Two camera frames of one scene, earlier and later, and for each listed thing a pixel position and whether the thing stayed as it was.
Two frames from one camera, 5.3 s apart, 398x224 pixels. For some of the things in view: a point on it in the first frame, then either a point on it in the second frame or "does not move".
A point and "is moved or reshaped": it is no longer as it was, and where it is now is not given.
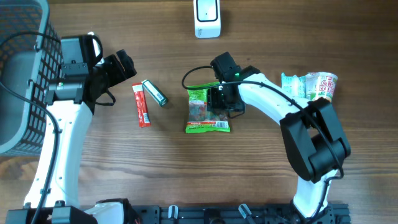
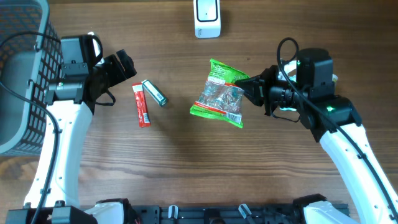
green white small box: [161, 100] does not move
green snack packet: [200, 119] is moved or reshaped
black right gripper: [214, 101] → [257, 91]
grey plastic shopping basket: [27, 65] does not move
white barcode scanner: [207, 15] does not move
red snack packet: [142, 112] does not move
